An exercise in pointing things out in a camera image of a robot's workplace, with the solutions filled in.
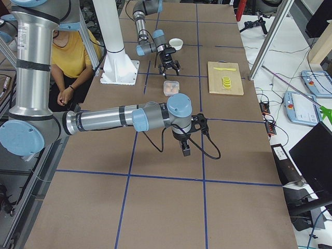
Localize orange power strip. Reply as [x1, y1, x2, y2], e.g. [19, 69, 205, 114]
[259, 102, 270, 115]
[265, 120, 276, 137]

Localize yellow plastic knife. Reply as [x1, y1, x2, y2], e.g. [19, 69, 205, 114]
[213, 67, 237, 72]

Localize yellow lemon slices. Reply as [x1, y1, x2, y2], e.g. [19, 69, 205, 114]
[222, 76, 232, 90]

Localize clear plastic egg box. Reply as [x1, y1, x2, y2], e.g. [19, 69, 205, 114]
[163, 80, 179, 96]

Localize red object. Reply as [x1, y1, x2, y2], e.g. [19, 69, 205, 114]
[236, 0, 247, 22]

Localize wooden cutting board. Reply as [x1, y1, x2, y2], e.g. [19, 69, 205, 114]
[207, 61, 244, 95]

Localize black monitor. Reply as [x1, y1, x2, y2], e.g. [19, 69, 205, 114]
[289, 122, 332, 194]

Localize aluminium frame post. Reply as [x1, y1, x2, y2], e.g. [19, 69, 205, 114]
[248, 0, 294, 80]

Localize teach pendant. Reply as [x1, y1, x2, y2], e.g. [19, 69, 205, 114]
[301, 70, 331, 99]
[284, 91, 323, 127]

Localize black tripod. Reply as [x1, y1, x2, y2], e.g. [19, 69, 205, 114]
[240, 11, 271, 35]

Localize white bowl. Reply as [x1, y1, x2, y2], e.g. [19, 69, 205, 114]
[169, 38, 184, 51]

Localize black box with label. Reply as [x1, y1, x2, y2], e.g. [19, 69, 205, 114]
[271, 144, 305, 186]

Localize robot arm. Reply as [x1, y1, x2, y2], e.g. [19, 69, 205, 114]
[132, 1, 181, 77]
[1, 1, 193, 156]

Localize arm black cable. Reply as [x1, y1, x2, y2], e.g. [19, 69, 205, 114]
[142, 124, 222, 160]
[125, 0, 167, 69]

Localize near teach pendant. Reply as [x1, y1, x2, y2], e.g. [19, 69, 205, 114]
[284, 91, 323, 127]

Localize reacher grabber stick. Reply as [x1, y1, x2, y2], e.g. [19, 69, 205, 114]
[261, 65, 332, 122]

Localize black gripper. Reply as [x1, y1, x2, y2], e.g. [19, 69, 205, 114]
[158, 53, 181, 79]
[172, 127, 193, 157]

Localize far teach pendant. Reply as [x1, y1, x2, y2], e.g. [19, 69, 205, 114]
[301, 70, 331, 99]

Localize person in yellow shirt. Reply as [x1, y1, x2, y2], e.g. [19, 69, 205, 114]
[49, 30, 94, 112]

